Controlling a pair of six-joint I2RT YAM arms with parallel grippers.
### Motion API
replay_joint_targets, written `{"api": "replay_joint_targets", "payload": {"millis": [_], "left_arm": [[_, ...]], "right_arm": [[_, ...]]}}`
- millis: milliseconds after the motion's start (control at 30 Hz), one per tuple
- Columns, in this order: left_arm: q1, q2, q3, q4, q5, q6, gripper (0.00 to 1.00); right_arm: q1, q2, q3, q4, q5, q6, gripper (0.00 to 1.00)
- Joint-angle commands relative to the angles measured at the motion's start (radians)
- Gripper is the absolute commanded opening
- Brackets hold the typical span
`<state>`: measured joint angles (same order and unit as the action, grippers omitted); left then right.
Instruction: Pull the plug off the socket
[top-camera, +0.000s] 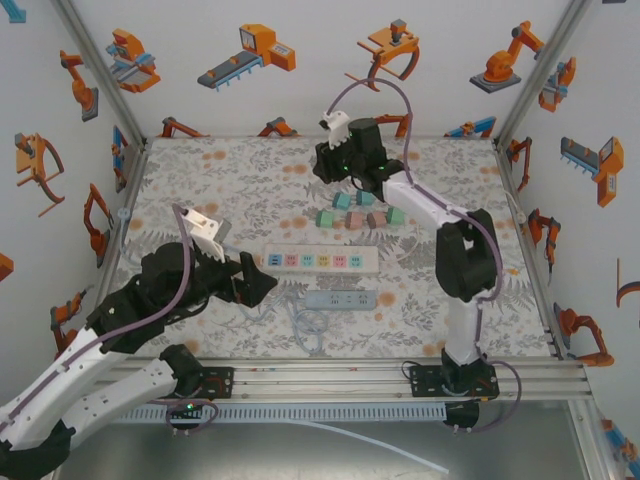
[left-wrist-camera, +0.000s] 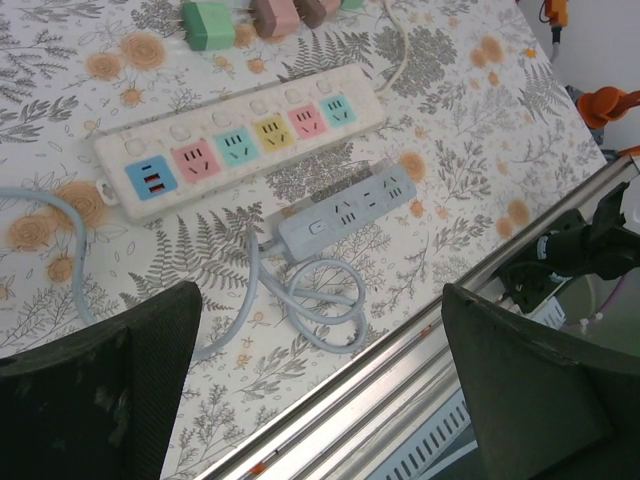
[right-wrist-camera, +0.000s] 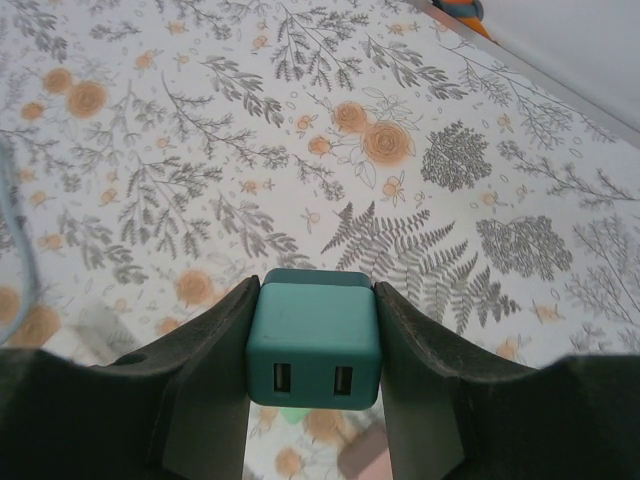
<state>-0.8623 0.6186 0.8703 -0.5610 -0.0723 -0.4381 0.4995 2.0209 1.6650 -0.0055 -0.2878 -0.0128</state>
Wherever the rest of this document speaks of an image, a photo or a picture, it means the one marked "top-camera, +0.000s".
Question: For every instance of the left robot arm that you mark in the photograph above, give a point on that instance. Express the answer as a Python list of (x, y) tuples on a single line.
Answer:
[(50, 390)]

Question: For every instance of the grey-blue power strip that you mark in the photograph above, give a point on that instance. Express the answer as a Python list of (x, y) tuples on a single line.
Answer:
[(340, 300)]

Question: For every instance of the aluminium side rail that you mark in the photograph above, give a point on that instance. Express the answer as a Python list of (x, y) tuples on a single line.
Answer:
[(131, 190), (512, 185)]

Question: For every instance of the white power strip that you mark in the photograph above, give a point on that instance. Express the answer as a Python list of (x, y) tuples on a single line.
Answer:
[(370, 262)]

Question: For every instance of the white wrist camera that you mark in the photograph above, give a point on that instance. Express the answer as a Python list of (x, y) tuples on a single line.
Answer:
[(337, 125), (205, 230)]

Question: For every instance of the aluminium frame post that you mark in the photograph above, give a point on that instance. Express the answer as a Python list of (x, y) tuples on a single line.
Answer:
[(95, 65), (542, 65)]

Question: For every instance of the aluminium front frame rail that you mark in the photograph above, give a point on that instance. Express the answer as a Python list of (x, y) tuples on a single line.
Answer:
[(320, 380)]

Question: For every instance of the brown-pink plug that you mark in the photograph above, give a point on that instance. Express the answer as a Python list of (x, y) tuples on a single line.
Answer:
[(376, 220)]

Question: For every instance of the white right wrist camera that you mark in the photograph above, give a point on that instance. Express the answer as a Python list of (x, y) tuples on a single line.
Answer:
[(337, 125)]

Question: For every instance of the black box under base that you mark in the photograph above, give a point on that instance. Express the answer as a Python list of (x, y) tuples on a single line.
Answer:
[(462, 415)]

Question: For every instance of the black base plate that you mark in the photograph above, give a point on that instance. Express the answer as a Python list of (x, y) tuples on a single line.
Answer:
[(425, 382), (220, 382)]

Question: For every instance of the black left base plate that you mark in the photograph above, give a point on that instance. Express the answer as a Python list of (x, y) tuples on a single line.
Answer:
[(220, 382)]

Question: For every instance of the teal plug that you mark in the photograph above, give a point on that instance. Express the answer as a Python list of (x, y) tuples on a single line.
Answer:
[(341, 201), (365, 198)]

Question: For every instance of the grey metal base plate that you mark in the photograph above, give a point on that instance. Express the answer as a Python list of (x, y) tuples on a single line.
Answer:
[(250, 452)]

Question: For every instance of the floral tablecloth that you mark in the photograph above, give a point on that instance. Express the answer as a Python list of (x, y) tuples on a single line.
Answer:
[(250, 175)]

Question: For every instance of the salmon pink plug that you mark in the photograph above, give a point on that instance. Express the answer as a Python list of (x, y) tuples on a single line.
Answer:
[(355, 220)]

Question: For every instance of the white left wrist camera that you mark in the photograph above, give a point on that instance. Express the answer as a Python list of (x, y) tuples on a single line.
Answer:
[(205, 230)]

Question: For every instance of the green plug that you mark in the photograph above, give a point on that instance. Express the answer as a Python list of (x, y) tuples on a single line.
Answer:
[(325, 219), (395, 216)]

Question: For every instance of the circuit board with green light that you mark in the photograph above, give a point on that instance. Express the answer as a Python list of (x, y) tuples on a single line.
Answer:
[(186, 407)]

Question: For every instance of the white plastic tube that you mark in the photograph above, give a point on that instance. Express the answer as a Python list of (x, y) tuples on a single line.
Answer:
[(380, 444)]

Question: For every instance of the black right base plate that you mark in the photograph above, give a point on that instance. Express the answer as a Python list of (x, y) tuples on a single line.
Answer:
[(425, 382)]

